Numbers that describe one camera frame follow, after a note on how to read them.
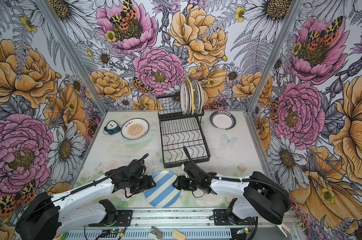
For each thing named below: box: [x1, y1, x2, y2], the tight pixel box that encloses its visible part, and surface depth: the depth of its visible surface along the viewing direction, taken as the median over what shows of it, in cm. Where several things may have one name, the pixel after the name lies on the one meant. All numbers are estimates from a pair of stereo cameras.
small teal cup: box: [103, 120, 121, 135], surface depth 108 cm
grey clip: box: [148, 226, 163, 240], surface depth 70 cm
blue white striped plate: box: [144, 170, 181, 209], surface depth 84 cm
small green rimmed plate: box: [209, 110, 237, 131], surface depth 118 cm
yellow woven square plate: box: [185, 75, 194, 115], surface depth 81 cm
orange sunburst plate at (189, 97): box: [185, 80, 192, 115], surface depth 82 cm
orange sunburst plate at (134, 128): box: [120, 117, 150, 140], surface depth 113 cm
